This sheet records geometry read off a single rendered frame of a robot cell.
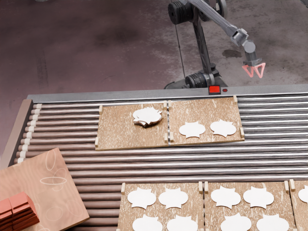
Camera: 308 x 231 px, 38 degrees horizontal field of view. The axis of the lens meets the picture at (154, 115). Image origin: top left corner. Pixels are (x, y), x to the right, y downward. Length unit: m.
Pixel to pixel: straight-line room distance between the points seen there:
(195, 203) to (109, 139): 0.66
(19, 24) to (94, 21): 0.91
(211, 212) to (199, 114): 0.67
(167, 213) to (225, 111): 0.77
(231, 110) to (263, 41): 2.26
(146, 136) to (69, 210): 0.65
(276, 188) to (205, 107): 0.68
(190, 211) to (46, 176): 0.75
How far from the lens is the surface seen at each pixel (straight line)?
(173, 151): 2.50
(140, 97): 2.84
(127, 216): 2.24
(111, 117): 2.71
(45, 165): 2.41
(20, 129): 2.79
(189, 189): 2.31
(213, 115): 2.65
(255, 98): 2.80
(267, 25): 5.10
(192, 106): 2.71
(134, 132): 2.59
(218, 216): 2.22
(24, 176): 2.40
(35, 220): 2.19
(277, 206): 2.27
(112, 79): 4.48
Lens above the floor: 2.79
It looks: 44 degrees down
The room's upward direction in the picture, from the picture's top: 7 degrees counter-clockwise
